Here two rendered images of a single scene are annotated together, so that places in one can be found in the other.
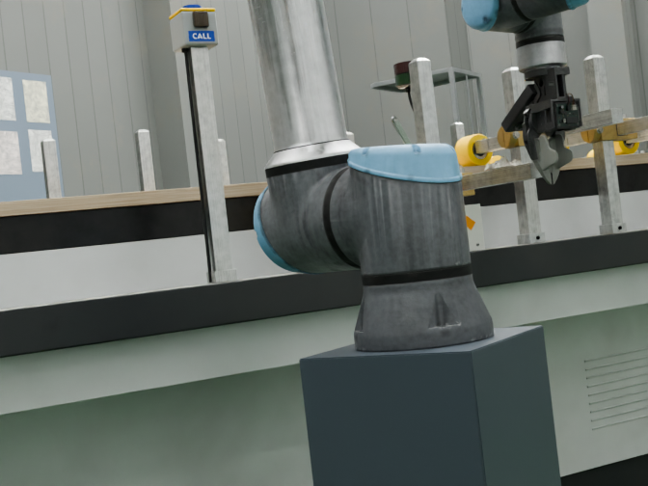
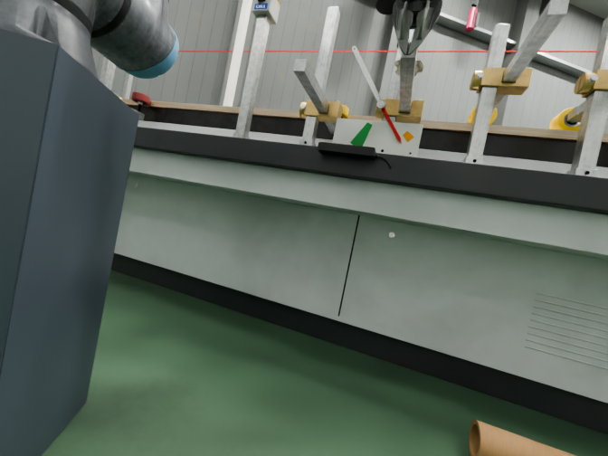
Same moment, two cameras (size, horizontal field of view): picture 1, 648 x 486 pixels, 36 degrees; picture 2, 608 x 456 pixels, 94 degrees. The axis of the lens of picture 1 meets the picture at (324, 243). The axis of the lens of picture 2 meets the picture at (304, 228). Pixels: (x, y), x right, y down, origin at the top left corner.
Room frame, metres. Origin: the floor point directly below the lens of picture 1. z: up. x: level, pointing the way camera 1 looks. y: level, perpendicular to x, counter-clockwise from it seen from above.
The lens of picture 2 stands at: (1.42, -0.75, 0.45)
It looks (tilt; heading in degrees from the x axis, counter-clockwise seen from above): 1 degrees down; 46
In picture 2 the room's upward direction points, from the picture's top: 11 degrees clockwise
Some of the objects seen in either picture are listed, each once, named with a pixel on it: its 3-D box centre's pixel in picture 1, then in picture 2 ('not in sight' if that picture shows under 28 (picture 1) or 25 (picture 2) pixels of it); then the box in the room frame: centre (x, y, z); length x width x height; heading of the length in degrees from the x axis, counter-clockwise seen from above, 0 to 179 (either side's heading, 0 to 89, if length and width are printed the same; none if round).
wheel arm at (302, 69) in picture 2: not in sight; (321, 106); (2.03, -0.09, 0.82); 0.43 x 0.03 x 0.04; 28
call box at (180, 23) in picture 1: (194, 32); (266, 9); (1.93, 0.20, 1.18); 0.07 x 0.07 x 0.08; 28
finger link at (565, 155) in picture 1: (561, 158); (421, 24); (1.89, -0.46, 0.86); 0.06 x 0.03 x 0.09; 28
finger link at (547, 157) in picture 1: (548, 159); (403, 24); (1.88, -0.43, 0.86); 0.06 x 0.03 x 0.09; 28
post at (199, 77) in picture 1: (207, 165); (251, 80); (1.93, 0.20, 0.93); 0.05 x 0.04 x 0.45; 118
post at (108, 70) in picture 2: not in sight; (106, 78); (1.58, 0.85, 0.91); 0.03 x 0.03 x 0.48; 28
